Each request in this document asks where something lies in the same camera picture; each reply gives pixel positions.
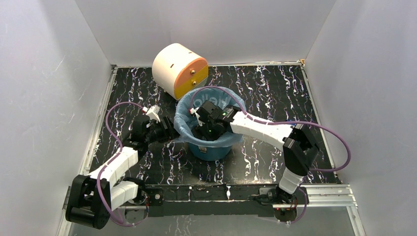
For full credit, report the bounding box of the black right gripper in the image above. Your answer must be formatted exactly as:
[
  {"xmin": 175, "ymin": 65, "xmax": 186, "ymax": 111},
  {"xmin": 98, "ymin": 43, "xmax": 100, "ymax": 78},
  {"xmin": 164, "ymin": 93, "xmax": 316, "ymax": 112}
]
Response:
[{"xmin": 190, "ymin": 120, "xmax": 228, "ymax": 152}]

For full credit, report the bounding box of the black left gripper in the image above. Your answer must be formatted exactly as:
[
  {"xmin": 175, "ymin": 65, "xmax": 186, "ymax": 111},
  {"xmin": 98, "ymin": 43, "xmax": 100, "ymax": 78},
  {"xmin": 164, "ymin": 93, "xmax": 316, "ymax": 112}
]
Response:
[{"xmin": 145, "ymin": 117, "xmax": 184, "ymax": 144}]

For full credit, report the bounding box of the translucent blue plastic bag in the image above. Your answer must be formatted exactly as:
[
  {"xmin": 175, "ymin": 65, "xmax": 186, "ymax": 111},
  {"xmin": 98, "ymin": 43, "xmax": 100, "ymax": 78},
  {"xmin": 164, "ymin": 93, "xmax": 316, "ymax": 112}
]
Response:
[{"xmin": 174, "ymin": 86, "xmax": 246, "ymax": 148}]

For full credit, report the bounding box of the teal plastic trash bin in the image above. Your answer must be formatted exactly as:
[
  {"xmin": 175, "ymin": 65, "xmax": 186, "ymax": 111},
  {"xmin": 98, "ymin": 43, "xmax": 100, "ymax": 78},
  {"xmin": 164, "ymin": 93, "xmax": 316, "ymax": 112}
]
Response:
[{"xmin": 188, "ymin": 143, "xmax": 232, "ymax": 161}]

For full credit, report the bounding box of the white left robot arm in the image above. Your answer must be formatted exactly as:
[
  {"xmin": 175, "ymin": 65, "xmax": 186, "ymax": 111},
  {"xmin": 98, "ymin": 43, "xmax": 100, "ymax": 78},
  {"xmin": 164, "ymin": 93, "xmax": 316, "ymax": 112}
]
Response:
[{"xmin": 65, "ymin": 115, "xmax": 179, "ymax": 229}]

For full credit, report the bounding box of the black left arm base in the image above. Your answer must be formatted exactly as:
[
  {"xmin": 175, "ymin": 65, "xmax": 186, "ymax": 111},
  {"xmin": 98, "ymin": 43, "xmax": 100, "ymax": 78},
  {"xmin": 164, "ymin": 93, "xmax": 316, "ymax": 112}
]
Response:
[{"xmin": 111, "ymin": 181, "xmax": 164, "ymax": 217}]

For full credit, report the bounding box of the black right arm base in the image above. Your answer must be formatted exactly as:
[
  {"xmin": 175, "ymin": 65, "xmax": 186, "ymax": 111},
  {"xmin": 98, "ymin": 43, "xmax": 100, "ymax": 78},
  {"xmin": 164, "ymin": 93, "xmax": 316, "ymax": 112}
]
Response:
[{"xmin": 247, "ymin": 187, "xmax": 309, "ymax": 225}]

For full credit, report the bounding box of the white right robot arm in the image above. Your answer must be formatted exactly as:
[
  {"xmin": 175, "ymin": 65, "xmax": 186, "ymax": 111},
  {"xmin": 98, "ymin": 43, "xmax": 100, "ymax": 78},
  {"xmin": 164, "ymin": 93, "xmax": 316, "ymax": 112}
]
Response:
[{"xmin": 189, "ymin": 101, "xmax": 320, "ymax": 204}]

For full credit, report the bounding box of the round pastel drawer cabinet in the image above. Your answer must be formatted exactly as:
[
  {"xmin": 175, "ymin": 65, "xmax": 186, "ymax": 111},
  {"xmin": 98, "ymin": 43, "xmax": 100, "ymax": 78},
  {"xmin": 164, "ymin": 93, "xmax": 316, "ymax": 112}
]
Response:
[{"xmin": 151, "ymin": 43, "xmax": 209, "ymax": 100}]

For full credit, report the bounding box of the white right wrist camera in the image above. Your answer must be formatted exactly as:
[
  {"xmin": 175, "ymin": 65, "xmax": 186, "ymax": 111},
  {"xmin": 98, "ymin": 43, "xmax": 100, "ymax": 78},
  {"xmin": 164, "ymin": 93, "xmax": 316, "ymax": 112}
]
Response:
[{"xmin": 189, "ymin": 107, "xmax": 205, "ymax": 126}]

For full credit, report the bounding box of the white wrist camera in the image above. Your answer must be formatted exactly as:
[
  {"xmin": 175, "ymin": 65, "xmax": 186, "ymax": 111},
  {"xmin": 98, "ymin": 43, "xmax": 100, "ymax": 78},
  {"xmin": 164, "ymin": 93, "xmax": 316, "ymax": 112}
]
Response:
[
  {"xmin": 142, "ymin": 105, "xmax": 160, "ymax": 122},
  {"xmin": 189, "ymin": 107, "xmax": 205, "ymax": 126}
]

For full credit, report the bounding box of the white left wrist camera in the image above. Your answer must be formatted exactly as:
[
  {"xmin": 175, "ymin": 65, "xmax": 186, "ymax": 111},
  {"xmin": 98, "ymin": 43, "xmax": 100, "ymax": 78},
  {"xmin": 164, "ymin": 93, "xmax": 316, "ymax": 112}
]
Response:
[{"xmin": 142, "ymin": 105, "xmax": 160, "ymax": 122}]

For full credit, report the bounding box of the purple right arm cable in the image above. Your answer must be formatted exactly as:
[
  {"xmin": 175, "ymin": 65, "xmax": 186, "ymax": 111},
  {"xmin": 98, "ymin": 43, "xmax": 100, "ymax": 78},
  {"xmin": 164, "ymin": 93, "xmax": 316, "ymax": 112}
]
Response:
[{"xmin": 190, "ymin": 86, "xmax": 352, "ymax": 224}]

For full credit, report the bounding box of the aluminium frame rail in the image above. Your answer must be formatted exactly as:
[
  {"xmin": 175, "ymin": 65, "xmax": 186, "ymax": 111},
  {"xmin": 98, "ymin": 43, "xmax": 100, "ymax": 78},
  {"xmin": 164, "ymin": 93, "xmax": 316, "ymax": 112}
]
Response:
[{"xmin": 59, "ymin": 184, "xmax": 365, "ymax": 236}]

